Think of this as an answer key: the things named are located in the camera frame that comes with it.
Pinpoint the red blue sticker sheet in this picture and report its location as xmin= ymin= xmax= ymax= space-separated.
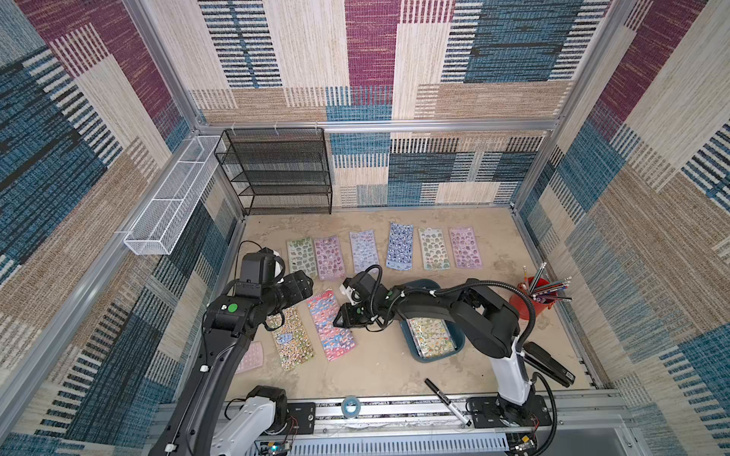
xmin=307 ymin=290 xmax=355 ymax=361

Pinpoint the pink purple sticker sheet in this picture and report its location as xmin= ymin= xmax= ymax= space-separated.
xmin=314 ymin=236 xmax=346 ymax=281

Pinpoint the light blue sticker sheet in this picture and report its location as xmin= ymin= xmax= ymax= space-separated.
xmin=349 ymin=230 xmax=380 ymax=273

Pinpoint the teal plastic storage box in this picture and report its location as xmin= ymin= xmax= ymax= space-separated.
xmin=395 ymin=294 xmax=467 ymax=363

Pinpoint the penguin sticker sheet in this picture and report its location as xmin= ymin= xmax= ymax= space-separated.
xmin=386 ymin=222 xmax=414 ymax=271

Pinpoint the white green frog sticker sheet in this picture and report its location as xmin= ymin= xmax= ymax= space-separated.
xmin=418 ymin=227 xmax=451 ymax=271

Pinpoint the lilac character sticker sheet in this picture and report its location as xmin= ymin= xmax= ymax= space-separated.
xmin=449 ymin=227 xmax=483 ymax=269

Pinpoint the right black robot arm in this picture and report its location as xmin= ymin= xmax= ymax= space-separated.
xmin=333 ymin=273 xmax=536 ymax=427

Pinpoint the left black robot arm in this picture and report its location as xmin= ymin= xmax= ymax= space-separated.
xmin=150 ymin=248 xmax=314 ymax=455

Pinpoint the pink calculator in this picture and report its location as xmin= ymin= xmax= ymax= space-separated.
xmin=236 ymin=341 xmax=264 ymax=374

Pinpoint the green yellow sticker sheet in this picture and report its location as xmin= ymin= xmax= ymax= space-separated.
xmin=407 ymin=317 xmax=456 ymax=359

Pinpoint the blue tape roll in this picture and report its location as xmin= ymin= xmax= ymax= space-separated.
xmin=341 ymin=396 xmax=361 ymax=419

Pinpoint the black marker pen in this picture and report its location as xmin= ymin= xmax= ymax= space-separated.
xmin=424 ymin=378 xmax=471 ymax=428

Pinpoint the black stapler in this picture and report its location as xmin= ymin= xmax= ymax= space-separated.
xmin=523 ymin=342 xmax=575 ymax=388

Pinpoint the red pencil cup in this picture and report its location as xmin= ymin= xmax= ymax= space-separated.
xmin=508 ymin=261 xmax=573 ymax=321

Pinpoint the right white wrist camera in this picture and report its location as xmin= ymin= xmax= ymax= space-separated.
xmin=340 ymin=282 xmax=360 ymax=305

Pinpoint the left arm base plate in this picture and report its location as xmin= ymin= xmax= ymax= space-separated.
xmin=260 ymin=402 xmax=317 ymax=438

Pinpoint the black wire mesh shelf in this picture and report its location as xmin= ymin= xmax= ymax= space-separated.
xmin=216 ymin=127 xmax=333 ymax=216

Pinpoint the white wire mesh basket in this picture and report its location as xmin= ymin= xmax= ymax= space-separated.
xmin=124 ymin=136 xmax=220 ymax=256

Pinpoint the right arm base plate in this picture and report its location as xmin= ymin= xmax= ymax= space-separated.
xmin=466 ymin=395 xmax=553 ymax=429

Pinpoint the white cable duct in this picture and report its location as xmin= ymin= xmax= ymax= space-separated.
xmin=287 ymin=432 xmax=509 ymax=455

